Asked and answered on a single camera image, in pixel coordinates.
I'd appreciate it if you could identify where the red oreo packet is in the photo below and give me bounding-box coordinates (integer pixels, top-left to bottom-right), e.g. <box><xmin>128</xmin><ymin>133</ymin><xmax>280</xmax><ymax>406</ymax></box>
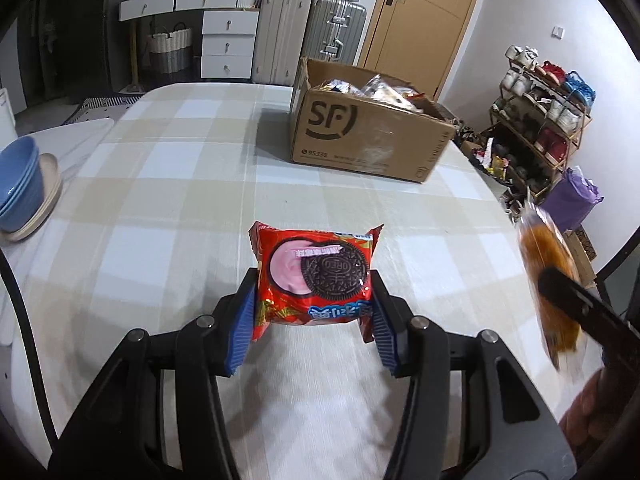
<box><xmin>250</xmin><ymin>222</ymin><xmax>383</xmax><ymax>342</ymax></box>

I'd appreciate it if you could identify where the purple bag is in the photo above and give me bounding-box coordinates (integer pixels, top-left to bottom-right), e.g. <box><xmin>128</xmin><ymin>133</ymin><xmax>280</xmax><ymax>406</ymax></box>
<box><xmin>541</xmin><ymin>166</ymin><xmax>604</xmax><ymax>233</ymax></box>

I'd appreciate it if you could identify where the small cardboard box on floor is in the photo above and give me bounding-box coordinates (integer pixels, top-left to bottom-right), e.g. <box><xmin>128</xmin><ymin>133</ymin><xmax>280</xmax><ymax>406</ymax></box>
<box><xmin>563</xmin><ymin>231</ymin><xmax>596</xmax><ymax>288</ymax></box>

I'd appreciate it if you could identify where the wooden door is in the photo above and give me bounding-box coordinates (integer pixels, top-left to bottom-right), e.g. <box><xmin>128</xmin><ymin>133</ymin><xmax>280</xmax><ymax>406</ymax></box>
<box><xmin>358</xmin><ymin>0</ymin><xmax>477</xmax><ymax>100</ymax></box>

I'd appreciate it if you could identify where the white drawer desk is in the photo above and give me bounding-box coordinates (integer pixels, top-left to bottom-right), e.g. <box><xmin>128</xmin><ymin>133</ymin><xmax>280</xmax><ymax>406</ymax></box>
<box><xmin>119</xmin><ymin>0</ymin><xmax>259</xmax><ymax>81</ymax></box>

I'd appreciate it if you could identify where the woven laundry basket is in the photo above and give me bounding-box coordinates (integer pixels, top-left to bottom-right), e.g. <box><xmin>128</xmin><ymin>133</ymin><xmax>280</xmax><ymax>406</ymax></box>
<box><xmin>148</xmin><ymin>22</ymin><xmax>193</xmax><ymax>75</ymax></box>

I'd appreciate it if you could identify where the silver suitcase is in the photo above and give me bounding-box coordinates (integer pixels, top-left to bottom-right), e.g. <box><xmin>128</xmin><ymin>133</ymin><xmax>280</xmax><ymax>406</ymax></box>
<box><xmin>302</xmin><ymin>0</ymin><xmax>367</xmax><ymax>65</ymax></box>

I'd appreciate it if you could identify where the SF cardboard box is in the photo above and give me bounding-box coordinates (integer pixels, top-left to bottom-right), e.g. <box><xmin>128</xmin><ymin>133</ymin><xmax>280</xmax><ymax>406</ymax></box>
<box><xmin>291</xmin><ymin>58</ymin><xmax>454</xmax><ymax>183</ymax></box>

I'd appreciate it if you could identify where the beige suitcase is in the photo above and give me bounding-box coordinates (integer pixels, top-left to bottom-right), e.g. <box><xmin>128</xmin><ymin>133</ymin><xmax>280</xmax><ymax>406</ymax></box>
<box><xmin>252</xmin><ymin>0</ymin><xmax>311</xmax><ymax>87</ymax></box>

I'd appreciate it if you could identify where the white noodle snack bag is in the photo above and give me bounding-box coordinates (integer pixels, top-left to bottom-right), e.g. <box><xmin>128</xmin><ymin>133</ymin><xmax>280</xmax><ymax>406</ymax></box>
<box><xmin>314</xmin><ymin>75</ymin><xmax>424</xmax><ymax>113</ymax></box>

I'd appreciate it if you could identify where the shoe rack with shoes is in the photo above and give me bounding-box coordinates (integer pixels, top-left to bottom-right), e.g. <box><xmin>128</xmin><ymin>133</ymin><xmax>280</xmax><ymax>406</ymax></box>
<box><xmin>480</xmin><ymin>46</ymin><xmax>596</xmax><ymax>203</ymax></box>

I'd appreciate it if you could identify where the checked tablecloth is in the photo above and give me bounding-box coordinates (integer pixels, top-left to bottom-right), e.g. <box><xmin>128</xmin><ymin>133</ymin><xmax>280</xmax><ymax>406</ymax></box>
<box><xmin>8</xmin><ymin>81</ymin><xmax>572</xmax><ymax>476</ymax></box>

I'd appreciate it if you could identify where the black cable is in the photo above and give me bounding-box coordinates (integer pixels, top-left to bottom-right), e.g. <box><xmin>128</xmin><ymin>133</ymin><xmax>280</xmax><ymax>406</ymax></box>
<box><xmin>0</xmin><ymin>246</ymin><xmax>59</xmax><ymax>453</ymax></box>

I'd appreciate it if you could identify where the orange bread loaf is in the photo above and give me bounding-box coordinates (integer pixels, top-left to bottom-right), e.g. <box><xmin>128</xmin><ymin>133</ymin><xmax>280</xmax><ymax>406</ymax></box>
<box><xmin>516</xmin><ymin>194</ymin><xmax>584</xmax><ymax>374</ymax></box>

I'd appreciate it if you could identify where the blue bowls stack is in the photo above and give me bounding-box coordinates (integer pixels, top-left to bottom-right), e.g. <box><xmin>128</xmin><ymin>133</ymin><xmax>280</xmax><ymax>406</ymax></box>
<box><xmin>1</xmin><ymin>136</ymin><xmax>44</xmax><ymax>232</ymax></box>

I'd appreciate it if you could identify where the beige plate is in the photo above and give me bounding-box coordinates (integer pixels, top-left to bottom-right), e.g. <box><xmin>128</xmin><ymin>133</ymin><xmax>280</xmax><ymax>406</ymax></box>
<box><xmin>2</xmin><ymin>153</ymin><xmax>63</xmax><ymax>243</ymax></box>

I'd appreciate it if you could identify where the right hand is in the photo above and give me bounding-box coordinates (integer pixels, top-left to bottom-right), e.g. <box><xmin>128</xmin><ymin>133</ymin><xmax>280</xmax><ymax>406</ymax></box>
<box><xmin>560</xmin><ymin>367</ymin><xmax>629</xmax><ymax>454</ymax></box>

